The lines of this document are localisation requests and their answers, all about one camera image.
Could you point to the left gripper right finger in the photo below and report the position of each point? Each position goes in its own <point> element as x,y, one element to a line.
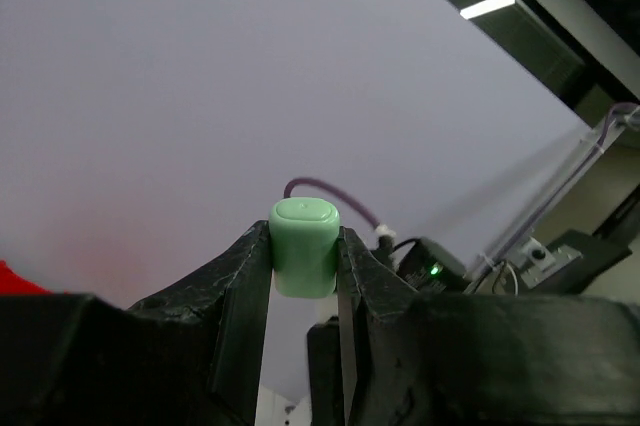
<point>416,358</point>

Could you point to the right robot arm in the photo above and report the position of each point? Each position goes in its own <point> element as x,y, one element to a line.
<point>421,263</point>

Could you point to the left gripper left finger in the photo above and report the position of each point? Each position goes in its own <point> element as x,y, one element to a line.
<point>189,354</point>

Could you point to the red compartment tray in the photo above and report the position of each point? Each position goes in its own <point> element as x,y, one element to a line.
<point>11,284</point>

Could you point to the green highlighter cap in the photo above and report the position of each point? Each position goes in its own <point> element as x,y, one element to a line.
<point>303,233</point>

